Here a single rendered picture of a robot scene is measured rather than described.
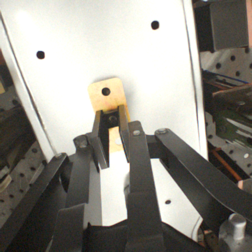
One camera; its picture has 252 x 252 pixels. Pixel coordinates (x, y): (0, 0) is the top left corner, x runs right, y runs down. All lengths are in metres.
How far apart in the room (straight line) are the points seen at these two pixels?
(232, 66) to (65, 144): 0.51
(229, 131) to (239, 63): 0.39
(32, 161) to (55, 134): 0.42
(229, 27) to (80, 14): 0.18
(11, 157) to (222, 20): 0.31
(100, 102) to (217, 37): 0.17
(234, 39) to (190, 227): 0.31
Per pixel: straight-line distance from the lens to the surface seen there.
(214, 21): 0.28
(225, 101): 0.31
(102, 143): 0.15
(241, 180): 0.38
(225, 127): 0.28
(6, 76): 0.26
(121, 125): 0.15
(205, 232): 0.55
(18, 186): 0.75
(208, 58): 0.59
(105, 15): 0.23
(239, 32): 0.30
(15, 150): 0.27
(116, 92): 0.21
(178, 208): 0.34
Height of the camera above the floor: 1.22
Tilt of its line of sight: 67 degrees down
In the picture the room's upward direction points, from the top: 168 degrees clockwise
